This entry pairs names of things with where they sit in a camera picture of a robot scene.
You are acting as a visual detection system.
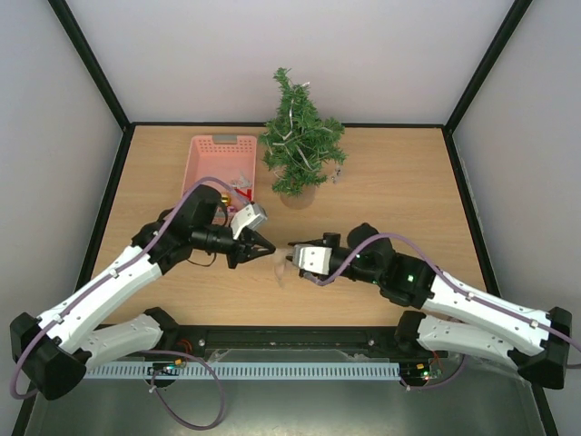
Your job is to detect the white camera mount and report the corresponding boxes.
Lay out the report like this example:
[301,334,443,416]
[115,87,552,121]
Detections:
[300,245,332,275]
[230,203,252,240]

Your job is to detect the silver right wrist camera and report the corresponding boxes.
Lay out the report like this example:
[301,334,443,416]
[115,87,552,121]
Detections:
[290,243,306,269]

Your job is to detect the small green christmas tree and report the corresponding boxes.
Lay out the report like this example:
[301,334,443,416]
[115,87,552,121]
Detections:
[259,66,349,199]

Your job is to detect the clear led string lights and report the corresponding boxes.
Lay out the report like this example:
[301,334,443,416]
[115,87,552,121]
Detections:
[262,80,335,183]

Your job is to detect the pink perforated plastic basket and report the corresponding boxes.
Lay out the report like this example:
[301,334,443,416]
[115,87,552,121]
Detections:
[182,134,257,199]

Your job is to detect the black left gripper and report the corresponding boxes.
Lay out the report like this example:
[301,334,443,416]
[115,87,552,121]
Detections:
[192,224,276,271]

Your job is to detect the light blue slotted cable duct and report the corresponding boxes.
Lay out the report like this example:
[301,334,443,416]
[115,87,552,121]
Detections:
[85,362,400,382]

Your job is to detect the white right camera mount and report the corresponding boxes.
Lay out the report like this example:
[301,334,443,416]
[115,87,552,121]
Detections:
[300,245,332,275]

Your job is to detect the silver glitter star ornament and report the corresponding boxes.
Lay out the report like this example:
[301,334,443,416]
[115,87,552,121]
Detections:
[230,170,253,190]

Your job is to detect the red ribbon bow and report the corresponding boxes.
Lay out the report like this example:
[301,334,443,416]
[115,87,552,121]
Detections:
[234,187,253,204]

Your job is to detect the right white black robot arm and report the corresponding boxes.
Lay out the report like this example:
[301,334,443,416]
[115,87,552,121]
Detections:
[287,223,572,390]

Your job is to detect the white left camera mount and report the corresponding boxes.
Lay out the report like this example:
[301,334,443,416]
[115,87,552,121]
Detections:
[230,203,252,240]

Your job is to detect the clear plastic battery box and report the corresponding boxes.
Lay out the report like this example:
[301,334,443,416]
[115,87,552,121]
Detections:
[331,166,342,184]

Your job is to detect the round wooden tree base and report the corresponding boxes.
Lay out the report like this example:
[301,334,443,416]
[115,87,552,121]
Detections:
[280,190,316,210]

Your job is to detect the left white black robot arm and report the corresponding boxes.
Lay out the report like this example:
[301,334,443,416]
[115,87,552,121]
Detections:
[9,177,275,400]

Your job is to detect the black front frame rail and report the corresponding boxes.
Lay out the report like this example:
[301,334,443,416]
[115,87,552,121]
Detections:
[90,322,500,360]

